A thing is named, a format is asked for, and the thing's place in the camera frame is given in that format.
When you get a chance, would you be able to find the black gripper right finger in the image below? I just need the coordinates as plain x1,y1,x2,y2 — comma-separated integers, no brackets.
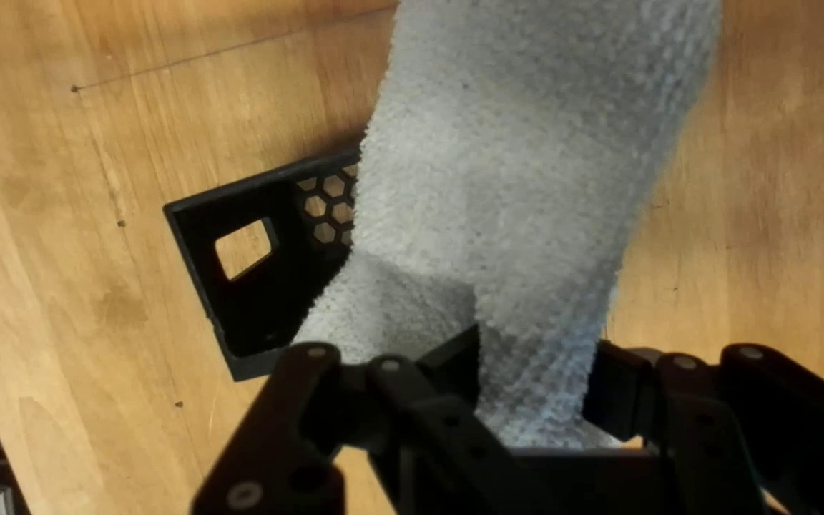
581,337,824,515

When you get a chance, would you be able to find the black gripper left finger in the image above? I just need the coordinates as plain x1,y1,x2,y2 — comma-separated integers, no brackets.
190,324,566,515

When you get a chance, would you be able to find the black perforated box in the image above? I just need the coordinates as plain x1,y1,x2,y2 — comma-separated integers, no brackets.
164,140,370,383

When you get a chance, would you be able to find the white terry towel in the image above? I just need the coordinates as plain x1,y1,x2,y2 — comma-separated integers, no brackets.
292,0,728,452

